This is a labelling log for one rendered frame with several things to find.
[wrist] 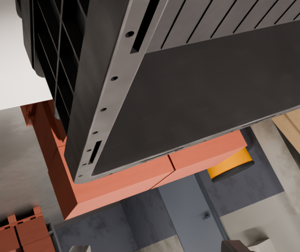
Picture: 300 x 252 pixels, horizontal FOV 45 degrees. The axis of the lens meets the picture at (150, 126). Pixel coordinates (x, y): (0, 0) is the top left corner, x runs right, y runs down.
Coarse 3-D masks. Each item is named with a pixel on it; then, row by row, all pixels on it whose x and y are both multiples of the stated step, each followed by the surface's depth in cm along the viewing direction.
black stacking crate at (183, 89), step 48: (48, 0) 24; (192, 0) 31; (240, 0) 34; (288, 0) 38; (48, 48) 26; (192, 48) 38; (240, 48) 40; (288, 48) 42; (144, 96) 34; (192, 96) 35; (240, 96) 37; (288, 96) 39; (144, 144) 32
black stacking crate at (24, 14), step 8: (16, 0) 32; (24, 0) 26; (16, 8) 33; (24, 8) 26; (24, 16) 27; (24, 24) 29; (32, 24) 27; (24, 32) 30; (32, 32) 27; (24, 40) 31; (32, 40) 28; (32, 48) 29; (32, 56) 30; (32, 64) 31
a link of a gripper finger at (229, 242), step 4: (224, 240) 15; (228, 240) 15; (232, 240) 14; (236, 240) 14; (224, 244) 14; (228, 244) 14; (232, 244) 14; (236, 244) 14; (240, 244) 14; (224, 248) 14; (228, 248) 14; (232, 248) 13; (236, 248) 13; (240, 248) 13; (244, 248) 13
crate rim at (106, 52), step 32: (96, 0) 13; (128, 0) 10; (160, 0) 11; (96, 32) 14; (128, 32) 12; (96, 64) 15; (128, 64) 14; (96, 96) 16; (96, 128) 19; (224, 128) 35; (96, 160) 25; (128, 160) 31
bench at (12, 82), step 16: (0, 0) 39; (0, 16) 42; (16, 16) 43; (0, 32) 44; (16, 32) 45; (0, 48) 47; (16, 48) 48; (0, 64) 50; (16, 64) 51; (0, 80) 53; (16, 80) 55; (32, 80) 57; (0, 96) 57; (16, 96) 59; (32, 96) 62; (48, 96) 64
